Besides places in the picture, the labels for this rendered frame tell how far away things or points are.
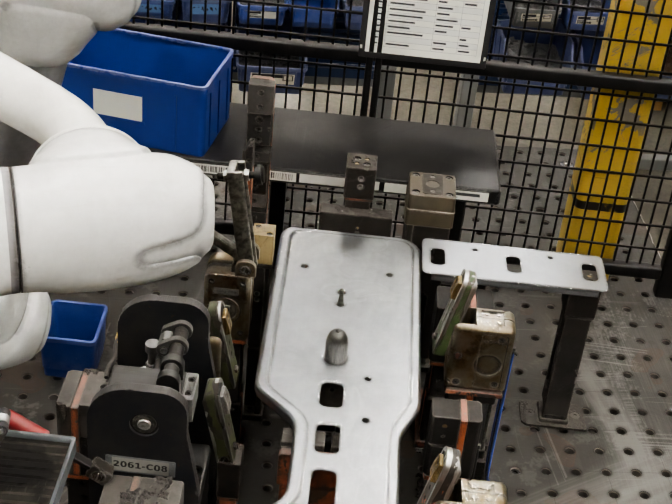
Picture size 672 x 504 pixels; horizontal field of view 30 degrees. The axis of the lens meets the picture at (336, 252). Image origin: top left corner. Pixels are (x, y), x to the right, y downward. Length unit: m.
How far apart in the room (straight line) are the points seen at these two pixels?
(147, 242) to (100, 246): 0.04
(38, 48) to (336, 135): 0.82
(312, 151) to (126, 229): 1.19
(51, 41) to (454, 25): 0.90
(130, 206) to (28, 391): 1.18
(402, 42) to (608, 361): 0.69
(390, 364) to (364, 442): 0.17
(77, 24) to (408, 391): 0.65
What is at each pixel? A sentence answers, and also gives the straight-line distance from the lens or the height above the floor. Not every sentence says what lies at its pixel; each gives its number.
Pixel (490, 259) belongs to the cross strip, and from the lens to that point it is 1.99.
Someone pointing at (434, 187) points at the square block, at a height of 1.06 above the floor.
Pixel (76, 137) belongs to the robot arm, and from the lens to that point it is 1.05.
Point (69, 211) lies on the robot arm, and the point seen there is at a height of 1.56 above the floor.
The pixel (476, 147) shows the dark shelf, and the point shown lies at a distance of 2.24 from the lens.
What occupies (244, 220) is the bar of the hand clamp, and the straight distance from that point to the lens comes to 1.75.
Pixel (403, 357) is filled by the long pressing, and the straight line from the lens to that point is 1.76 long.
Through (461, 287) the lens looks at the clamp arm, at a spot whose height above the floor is 1.10.
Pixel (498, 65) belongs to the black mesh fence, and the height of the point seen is 1.15.
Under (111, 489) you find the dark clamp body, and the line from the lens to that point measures 1.44.
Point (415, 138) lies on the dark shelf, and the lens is 2.24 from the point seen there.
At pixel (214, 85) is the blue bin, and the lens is 2.11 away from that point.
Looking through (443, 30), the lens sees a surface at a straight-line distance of 2.22.
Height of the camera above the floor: 2.09
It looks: 34 degrees down
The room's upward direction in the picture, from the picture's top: 6 degrees clockwise
